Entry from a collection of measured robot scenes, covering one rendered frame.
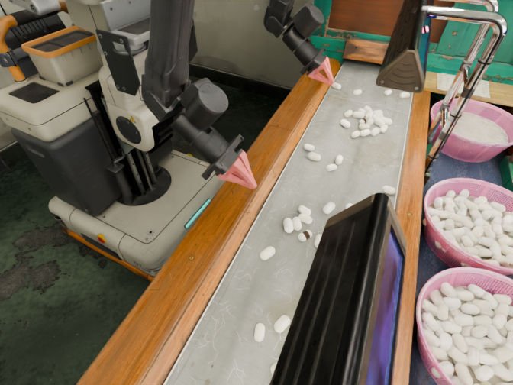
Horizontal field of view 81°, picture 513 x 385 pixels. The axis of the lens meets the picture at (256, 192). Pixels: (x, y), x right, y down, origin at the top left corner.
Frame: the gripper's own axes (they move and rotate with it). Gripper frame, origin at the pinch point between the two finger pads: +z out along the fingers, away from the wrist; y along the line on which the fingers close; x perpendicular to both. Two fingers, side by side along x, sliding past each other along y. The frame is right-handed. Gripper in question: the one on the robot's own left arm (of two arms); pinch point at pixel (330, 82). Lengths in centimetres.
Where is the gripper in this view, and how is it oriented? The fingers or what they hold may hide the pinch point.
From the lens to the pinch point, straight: 103.3
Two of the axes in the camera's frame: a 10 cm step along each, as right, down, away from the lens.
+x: -5.8, 3.4, 7.4
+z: 7.0, 6.7, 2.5
